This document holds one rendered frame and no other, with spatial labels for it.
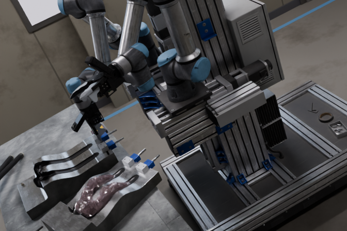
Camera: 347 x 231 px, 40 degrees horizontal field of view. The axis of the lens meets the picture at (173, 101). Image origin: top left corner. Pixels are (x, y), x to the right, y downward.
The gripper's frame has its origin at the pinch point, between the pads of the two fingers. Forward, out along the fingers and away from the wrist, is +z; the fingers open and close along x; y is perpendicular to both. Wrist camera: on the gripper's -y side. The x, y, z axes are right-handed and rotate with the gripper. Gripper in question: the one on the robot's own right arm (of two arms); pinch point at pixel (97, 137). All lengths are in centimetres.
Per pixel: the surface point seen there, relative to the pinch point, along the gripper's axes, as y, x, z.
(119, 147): 7.2, -2.8, 10.9
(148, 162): 12.6, -37.7, 4.0
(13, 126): -48, 207, 66
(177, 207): 26, 19, 91
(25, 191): -44.8, -1.1, 4.9
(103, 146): -0.6, -11.7, -0.8
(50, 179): -30.3, -15.6, -2.5
